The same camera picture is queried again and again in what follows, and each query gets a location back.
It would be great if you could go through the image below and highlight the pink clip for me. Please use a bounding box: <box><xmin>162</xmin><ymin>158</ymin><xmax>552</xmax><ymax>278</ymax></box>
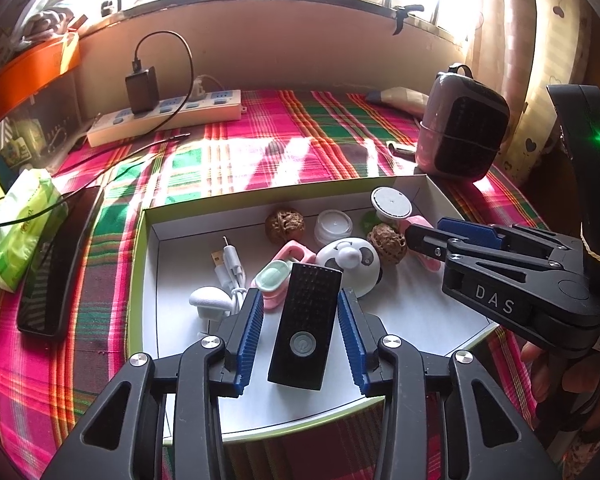
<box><xmin>398</xmin><ymin>216</ymin><xmax>441</xmax><ymax>273</ymax></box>

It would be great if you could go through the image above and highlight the brown walnut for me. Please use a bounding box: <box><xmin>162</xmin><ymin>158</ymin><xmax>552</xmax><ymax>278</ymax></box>
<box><xmin>367</xmin><ymin>223</ymin><xmax>407</xmax><ymax>266</ymax></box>
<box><xmin>264</xmin><ymin>208</ymin><xmax>306</xmax><ymax>244</ymax></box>

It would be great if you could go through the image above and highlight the white panda dome toy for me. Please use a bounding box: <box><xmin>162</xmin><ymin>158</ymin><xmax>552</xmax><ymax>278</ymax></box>
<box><xmin>315</xmin><ymin>237</ymin><xmax>381</xmax><ymax>298</ymax></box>

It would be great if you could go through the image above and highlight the clear round candle jar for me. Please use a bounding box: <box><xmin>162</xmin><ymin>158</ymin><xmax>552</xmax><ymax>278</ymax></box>
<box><xmin>314</xmin><ymin>209</ymin><xmax>353</xmax><ymax>245</ymax></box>

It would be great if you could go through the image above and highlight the pink case mint insert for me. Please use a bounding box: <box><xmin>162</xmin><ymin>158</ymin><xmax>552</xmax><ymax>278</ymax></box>
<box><xmin>251</xmin><ymin>240</ymin><xmax>316</xmax><ymax>312</ymax></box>

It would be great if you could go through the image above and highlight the black rectangular remote device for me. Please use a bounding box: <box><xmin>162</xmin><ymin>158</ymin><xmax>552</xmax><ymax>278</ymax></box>
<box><xmin>268</xmin><ymin>263</ymin><xmax>342</xmax><ymax>391</ymax></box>

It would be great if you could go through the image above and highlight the white USB cable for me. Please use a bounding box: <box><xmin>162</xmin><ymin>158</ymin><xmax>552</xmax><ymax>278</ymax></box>
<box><xmin>210</xmin><ymin>235</ymin><xmax>249</xmax><ymax>311</ymax></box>

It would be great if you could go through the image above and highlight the person right hand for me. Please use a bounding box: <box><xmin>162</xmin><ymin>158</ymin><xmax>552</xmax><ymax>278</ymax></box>
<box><xmin>521</xmin><ymin>342</ymin><xmax>600</xmax><ymax>431</ymax></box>

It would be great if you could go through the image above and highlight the small silver lighter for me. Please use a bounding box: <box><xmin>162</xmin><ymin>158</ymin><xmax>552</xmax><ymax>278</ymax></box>
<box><xmin>386</xmin><ymin>141</ymin><xmax>416</xmax><ymax>162</ymax></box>

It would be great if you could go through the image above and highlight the pink black portable heater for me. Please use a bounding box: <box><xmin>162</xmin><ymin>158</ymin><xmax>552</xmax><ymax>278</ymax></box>
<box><xmin>415</xmin><ymin>63</ymin><xmax>509</xmax><ymax>182</ymax></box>

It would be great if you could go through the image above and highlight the beige pouch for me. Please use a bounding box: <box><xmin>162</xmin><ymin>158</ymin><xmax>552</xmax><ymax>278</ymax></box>
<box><xmin>365</xmin><ymin>87</ymin><xmax>429</xmax><ymax>119</ymax></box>

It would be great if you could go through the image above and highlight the black smartphone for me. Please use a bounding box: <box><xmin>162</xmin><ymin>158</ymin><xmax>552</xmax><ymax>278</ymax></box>
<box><xmin>17</xmin><ymin>185</ymin><xmax>102</xmax><ymax>340</ymax></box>

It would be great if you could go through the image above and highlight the plaid bed cloth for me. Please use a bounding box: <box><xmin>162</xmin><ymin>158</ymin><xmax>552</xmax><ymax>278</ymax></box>
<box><xmin>0</xmin><ymin>90</ymin><xmax>545</xmax><ymax>479</ymax></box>

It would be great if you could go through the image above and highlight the green white cardboard tray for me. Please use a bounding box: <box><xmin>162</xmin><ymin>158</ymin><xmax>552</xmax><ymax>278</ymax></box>
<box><xmin>125</xmin><ymin>173</ymin><xmax>500</xmax><ymax>446</ymax></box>

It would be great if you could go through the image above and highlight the heart pattern curtain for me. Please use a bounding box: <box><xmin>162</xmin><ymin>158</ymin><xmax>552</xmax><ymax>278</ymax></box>
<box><xmin>466</xmin><ymin>0</ymin><xmax>592</xmax><ymax>185</ymax></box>

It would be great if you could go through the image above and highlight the green tissue pack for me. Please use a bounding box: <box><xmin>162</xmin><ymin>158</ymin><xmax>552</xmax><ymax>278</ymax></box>
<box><xmin>0</xmin><ymin>169</ymin><xmax>69</xmax><ymax>292</ymax></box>

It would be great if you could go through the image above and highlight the white plug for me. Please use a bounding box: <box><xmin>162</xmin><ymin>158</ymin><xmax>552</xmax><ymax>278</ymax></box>
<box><xmin>188</xmin><ymin>74</ymin><xmax>225</xmax><ymax>101</ymax></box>

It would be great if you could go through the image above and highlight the white power strip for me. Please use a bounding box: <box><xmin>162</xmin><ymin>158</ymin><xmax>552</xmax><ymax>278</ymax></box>
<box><xmin>86</xmin><ymin>90</ymin><xmax>242</xmax><ymax>148</ymax></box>

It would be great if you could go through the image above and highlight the black charger adapter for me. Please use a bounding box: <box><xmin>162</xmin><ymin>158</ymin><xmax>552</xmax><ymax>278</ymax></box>
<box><xmin>125</xmin><ymin>58</ymin><xmax>159</xmax><ymax>115</ymax></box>

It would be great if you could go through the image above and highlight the orange tray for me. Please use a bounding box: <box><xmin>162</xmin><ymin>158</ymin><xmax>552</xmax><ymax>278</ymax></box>
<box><xmin>0</xmin><ymin>30</ymin><xmax>81</xmax><ymax>121</ymax></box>

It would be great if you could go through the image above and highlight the black charger cable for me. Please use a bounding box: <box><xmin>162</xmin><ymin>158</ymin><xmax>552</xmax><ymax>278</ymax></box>
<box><xmin>0</xmin><ymin>29</ymin><xmax>196</xmax><ymax>229</ymax></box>

